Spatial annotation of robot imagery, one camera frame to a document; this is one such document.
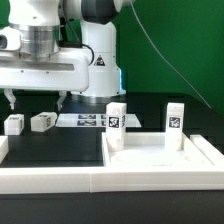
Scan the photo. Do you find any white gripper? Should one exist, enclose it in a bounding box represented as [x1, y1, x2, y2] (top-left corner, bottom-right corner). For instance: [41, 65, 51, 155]
[0, 48, 92, 111]

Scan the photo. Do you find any white square table top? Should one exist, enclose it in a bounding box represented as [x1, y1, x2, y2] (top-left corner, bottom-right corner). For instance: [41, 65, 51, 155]
[102, 132, 212, 168]

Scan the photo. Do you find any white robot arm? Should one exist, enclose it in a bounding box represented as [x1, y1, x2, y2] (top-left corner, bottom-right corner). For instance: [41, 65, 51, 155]
[0, 0, 135, 106]

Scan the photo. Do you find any white sheet with fiducial markers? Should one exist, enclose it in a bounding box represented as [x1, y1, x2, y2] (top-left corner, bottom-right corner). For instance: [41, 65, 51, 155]
[56, 113, 141, 128]

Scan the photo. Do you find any white workspace frame wall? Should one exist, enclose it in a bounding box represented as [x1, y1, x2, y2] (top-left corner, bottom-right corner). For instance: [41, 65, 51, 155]
[0, 135, 224, 194]

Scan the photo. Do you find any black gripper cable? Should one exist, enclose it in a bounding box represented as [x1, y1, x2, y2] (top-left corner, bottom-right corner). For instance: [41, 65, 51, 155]
[58, 0, 96, 66]

